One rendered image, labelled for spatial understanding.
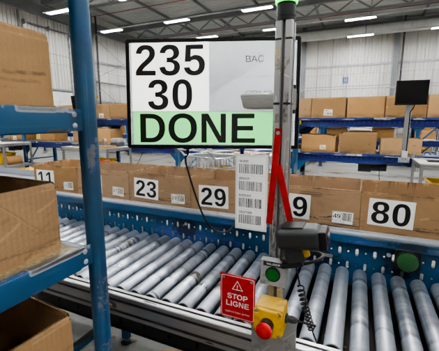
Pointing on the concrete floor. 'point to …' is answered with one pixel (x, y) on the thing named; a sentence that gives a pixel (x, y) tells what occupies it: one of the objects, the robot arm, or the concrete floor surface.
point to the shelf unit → (91, 186)
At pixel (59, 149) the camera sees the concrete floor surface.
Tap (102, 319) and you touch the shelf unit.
